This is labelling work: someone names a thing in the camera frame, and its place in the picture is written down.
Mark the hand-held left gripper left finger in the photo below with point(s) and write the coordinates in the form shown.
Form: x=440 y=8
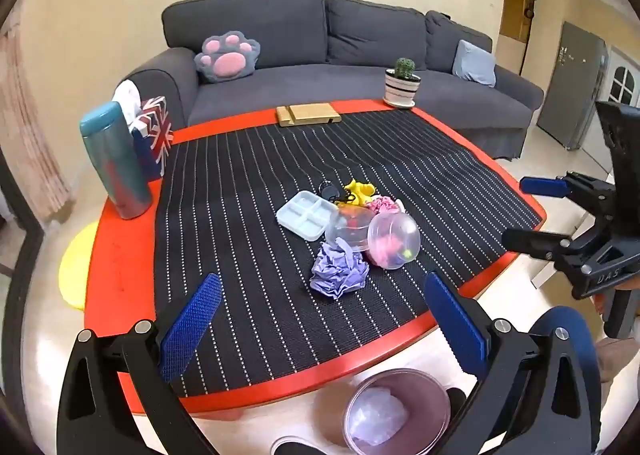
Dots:
x=192 y=320

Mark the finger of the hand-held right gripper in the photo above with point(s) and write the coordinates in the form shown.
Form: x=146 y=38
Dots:
x=535 y=241
x=542 y=186

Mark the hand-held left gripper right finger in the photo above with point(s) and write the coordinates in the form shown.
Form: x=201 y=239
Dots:
x=452 y=320

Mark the purple transparent trash bin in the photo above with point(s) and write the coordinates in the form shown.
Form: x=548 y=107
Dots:
x=430 y=405

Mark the clear plastic capsule half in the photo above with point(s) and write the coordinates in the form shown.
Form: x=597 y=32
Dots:
x=347 y=230
x=395 y=240

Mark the purple paper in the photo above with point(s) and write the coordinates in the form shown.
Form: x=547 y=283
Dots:
x=337 y=270

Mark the pink paper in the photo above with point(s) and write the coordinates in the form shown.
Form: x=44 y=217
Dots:
x=382 y=205

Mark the white divided tray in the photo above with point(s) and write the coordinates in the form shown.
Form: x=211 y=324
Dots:
x=305 y=215

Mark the yellow rubber toy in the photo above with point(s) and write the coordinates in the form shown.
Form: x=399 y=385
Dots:
x=361 y=191

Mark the person's right forearm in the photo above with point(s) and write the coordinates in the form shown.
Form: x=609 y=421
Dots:
x=617 y=360

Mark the person's right hand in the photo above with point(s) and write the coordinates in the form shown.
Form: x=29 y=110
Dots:
x=599 y=305

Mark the person's right shoe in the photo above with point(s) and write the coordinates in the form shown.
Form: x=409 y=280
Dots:
x=457 y=401

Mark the person's shoe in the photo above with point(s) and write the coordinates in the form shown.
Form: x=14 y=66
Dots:
x=457 y=401
x=295 y=448

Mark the clear plastic bin bag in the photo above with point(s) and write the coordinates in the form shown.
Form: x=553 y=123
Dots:
x=377 y=412

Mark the yellow round stool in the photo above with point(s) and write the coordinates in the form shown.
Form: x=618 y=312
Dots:
x=75 y=265

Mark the white panelled door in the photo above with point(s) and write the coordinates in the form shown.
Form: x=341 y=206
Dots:
x=622 y=80

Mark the light blue cushion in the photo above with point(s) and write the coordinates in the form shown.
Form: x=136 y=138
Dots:
x=474 y=62

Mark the white pot saucer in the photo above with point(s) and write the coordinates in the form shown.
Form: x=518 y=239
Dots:
x=400 y=105

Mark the person's left shoe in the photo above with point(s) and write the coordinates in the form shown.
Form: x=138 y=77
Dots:
x=295 y=448

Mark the potted cactus striped pot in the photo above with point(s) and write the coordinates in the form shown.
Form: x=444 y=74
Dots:
x=401 y=85

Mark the teal thermos bottle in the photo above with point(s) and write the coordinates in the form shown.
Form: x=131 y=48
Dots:
x=115 y=160

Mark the flag print tissue box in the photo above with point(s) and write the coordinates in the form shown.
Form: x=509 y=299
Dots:
x=155 y=135

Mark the white tissue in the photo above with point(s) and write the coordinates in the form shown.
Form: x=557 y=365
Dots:
x=126 y=97

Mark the wooden phone stand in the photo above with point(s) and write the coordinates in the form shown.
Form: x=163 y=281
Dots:
x=310 y=114

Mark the beige curtain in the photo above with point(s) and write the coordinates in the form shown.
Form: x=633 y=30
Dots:
x=30 y=135

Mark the dark grey sofa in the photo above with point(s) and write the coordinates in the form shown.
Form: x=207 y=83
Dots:
x=300 y=85

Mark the grey pink paw cushion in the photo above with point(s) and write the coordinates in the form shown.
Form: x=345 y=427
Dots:
x=227 y=57

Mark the black sliding door frame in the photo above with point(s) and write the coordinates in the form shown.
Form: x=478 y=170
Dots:
x=27 y=245

